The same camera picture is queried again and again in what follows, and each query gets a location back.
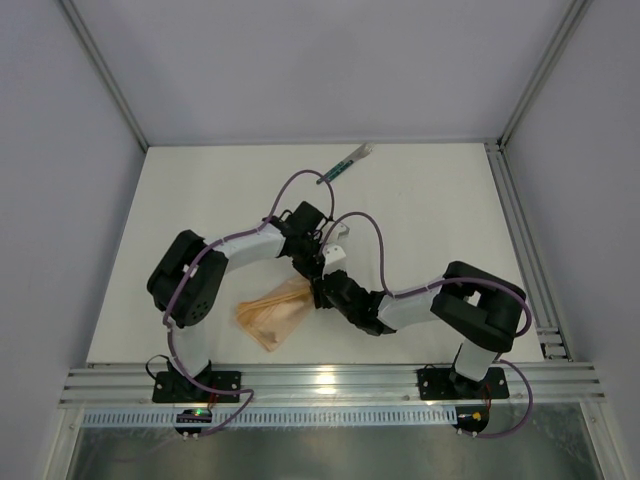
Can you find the white slotted cable duct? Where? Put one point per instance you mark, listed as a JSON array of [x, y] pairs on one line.
[[252, 417]]

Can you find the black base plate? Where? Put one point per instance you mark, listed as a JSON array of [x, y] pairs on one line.
[[172, 387], [443, 383]]

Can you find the left controller board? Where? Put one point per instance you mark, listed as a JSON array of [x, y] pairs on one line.
[[191, 423]]

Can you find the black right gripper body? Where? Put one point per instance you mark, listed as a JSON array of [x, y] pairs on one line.
[[323, 292]]

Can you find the left back frame post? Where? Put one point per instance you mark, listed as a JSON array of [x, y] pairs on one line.
[[98, 63]]

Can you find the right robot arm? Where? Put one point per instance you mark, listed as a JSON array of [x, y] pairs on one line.
[[489, 312]]

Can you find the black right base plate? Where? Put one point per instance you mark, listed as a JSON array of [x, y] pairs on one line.
[[443, 383]]

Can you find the frame post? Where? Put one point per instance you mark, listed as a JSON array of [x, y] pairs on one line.
[[552, 53], [98, 63]]

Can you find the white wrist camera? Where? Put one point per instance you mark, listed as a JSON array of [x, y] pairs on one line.
[[334, 259], [340, 232]]

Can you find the right back frame post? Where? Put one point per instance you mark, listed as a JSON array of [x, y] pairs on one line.
[[552, 53]]

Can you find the green handled knife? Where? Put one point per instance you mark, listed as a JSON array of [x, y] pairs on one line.
[[342, 166]]

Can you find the right side frame rail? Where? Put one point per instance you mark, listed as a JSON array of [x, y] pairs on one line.
[[546, 313]]

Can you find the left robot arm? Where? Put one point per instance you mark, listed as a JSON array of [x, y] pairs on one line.
[[186, 282]]

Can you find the aluminium frame rail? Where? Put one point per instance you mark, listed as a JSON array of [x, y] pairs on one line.
[[122, 385]]

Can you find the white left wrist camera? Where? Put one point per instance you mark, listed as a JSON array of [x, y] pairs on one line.
[[340, 232]]

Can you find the right controller board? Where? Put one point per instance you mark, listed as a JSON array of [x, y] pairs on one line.
[[471, 420]]

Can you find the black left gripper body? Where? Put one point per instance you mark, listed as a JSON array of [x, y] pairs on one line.
[[304, 262]]

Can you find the controller board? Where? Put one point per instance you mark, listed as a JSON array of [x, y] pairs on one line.
[[191, 423], [471, 420]]

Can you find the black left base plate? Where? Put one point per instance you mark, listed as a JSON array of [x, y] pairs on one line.
[[172, 387]]

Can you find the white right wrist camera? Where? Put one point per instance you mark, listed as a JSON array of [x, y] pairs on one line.
[[334, 259]]

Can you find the peach satin napkin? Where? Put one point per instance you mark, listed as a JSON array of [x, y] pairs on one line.
[[271, 319]]

